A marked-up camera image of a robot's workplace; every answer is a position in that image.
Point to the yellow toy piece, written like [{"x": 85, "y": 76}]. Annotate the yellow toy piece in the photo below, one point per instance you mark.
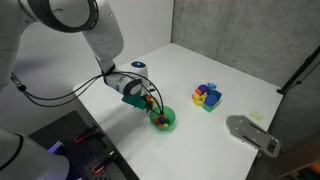
[{"x": 199, "y": 99}]

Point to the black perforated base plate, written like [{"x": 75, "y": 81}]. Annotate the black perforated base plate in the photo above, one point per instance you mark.
[{"x": 83, "y": 156}]

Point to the green plastic bowl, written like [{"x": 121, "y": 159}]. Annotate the green plastic bowl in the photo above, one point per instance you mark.
[{"x": 170, "y": 115}]

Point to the small blue block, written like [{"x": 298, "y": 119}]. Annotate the small blue block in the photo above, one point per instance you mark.
[{"x": 162, "y": 119}]

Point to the black vertical pole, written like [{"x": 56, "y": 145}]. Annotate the black vertical pole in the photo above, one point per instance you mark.
[{"x": 300, "y": 68}]

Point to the green toy box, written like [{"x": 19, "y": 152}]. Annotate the green toy box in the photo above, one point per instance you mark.
[{"x": 209, "y": 107}]

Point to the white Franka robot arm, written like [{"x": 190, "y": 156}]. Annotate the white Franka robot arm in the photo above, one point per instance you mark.
[{"x": 100, "y": 36}]

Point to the purple toy piece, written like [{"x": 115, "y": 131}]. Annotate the purple toy piece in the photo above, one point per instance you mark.
[{"x": 202, "y": 89}]

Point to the light blue toy piece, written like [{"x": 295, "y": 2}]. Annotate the light blue toy piece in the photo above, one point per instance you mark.
[{"x": 211, "y": 86}]

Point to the pale yellow sticky note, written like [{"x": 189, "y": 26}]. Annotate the pale yellow sticky note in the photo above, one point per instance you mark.
[{"x": 256, "y": 116}]

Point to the grey metal plate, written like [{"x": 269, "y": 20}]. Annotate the grey metal plate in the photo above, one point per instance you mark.
[{"x": 253, "y": 135}]

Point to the blue toy box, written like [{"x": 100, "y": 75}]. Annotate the blue toy box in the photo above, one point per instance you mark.
[{"x": 212, "y": 97}]

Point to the red and black clamp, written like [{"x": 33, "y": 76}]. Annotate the red and black clamp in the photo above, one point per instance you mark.
[
  {"x": 85, "y": 133},
  {"x": 104, "y": 162}
]

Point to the small yellow block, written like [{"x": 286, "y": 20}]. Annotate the small yellow block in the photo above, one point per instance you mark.
[{"x": 151, "y": 98}]

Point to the small orange block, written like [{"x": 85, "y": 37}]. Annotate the small orange block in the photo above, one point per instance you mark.
[
  {"x": 148, "y": 98},
  {"x": 163, "y": 125},
  {"x": 156, "y": 120}
]

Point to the orange toy piece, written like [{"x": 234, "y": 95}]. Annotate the orange toy piece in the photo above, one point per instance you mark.
[{"x": 198, "y": 91}]

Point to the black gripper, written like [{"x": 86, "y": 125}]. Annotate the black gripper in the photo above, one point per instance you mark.
[{"x": 145, "y": 97}]

